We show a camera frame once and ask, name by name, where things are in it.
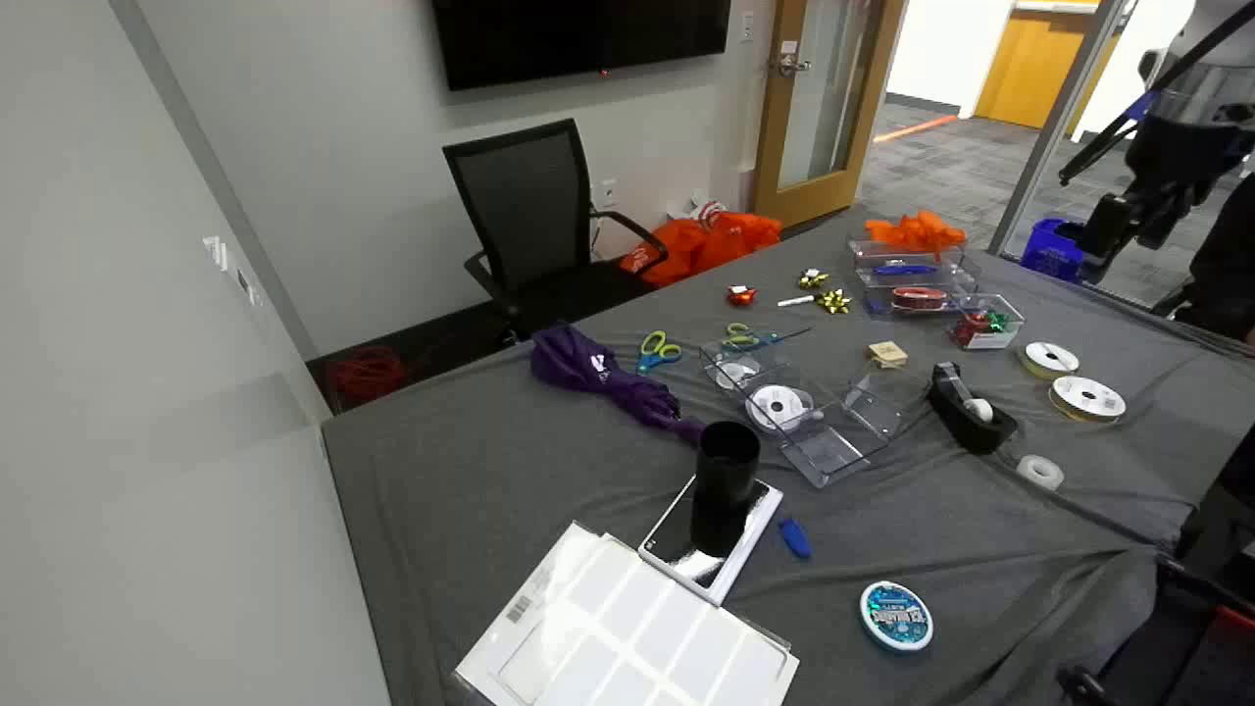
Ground blue bin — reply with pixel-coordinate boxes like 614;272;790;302
1014;217;1088;286

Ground red ribbon spool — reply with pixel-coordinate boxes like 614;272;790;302
887;281;953;318

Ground larger clear plastic box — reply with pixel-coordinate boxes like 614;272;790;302
777;418;874;495

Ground small blue cap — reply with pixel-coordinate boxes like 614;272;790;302
772;515;815;566

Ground clear container under orange cloth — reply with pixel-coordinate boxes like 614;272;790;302
848;230;980;320

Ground red item on floor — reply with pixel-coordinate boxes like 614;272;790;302
325;345;415;406

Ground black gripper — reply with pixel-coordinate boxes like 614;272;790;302
1077;112;1236;255

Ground small clear plastic box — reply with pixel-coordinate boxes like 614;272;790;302
949;295;1026;352

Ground wooden glass door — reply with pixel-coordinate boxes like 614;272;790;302
747;0;909;230

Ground black office chair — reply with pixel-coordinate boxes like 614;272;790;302
439;112;670;345

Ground black cup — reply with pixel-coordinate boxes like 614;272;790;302
685;416;764;562

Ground green long scissors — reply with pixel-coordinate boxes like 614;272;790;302
719;318;815;357

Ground blue round tape disc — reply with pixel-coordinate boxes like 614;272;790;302
853;576;942;655

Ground black wall television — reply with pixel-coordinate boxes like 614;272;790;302
427;0;734;95

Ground orange plastic object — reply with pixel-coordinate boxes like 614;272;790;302
861;208;972;257

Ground small white tape roll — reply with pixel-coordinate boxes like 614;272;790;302
1014;452;1068;495

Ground white label sheet stack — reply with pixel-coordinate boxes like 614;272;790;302
449;520;802;706

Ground orange bag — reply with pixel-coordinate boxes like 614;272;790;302
618;208;785;289

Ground clear box with white ribbon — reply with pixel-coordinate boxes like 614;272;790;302
742;379;832;438

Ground white phone box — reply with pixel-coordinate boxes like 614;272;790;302
635;471;786;609

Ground black tape dispenser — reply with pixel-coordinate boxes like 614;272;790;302
924;357;1020;457

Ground tiny clear plastic box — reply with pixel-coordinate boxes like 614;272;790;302
705;350;769;392

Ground blue green scissors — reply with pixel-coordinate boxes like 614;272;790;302
635;327;685;378

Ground clear plastic tray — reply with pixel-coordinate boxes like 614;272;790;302
840;370;919;442

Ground white ribbon spool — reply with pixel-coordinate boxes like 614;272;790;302
1020;338;1081;378
1048;372;1129;422

